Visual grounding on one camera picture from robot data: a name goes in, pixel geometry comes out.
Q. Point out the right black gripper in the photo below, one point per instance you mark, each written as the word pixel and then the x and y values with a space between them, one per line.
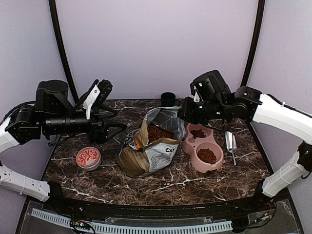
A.
pixel 186 113

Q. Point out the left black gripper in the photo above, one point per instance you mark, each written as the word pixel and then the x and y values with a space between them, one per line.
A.
pixel 100 134

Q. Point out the pet food bag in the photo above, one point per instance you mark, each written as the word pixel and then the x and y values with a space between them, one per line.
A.
pixel 139 157

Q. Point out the pink double pet bowl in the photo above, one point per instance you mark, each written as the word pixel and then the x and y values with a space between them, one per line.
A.
pixel 197 140

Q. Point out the metal scoop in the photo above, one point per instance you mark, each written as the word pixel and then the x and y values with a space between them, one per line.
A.
pixel 231 144

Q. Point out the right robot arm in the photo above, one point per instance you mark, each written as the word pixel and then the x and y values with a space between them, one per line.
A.
pixel 211 98

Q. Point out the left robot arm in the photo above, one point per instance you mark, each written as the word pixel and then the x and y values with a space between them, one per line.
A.
pixel 51 114

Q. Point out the brown kibble in bowl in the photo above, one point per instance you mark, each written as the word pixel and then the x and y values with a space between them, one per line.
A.
pixel 198 133

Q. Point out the black mug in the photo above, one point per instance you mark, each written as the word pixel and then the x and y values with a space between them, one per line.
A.
pixel 168 99

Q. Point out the red patterned round tin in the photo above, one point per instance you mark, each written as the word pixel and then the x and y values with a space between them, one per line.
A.
pixel 88 158

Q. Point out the kibble inside bag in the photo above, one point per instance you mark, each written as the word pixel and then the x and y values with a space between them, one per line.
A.
pixel 155 133

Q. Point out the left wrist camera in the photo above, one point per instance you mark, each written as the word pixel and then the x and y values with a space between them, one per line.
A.
pixel 95 96

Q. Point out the right black frame post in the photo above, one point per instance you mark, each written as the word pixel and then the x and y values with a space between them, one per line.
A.
pixel 254 42

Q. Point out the black frame post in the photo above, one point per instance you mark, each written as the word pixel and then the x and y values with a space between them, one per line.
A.
pixel 254 42
pixel 61 48

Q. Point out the white slotted cable duct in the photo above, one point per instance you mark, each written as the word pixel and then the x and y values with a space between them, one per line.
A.
pixel 132 226

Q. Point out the left black frame post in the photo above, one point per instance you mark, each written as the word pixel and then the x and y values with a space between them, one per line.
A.
pixel 61 48

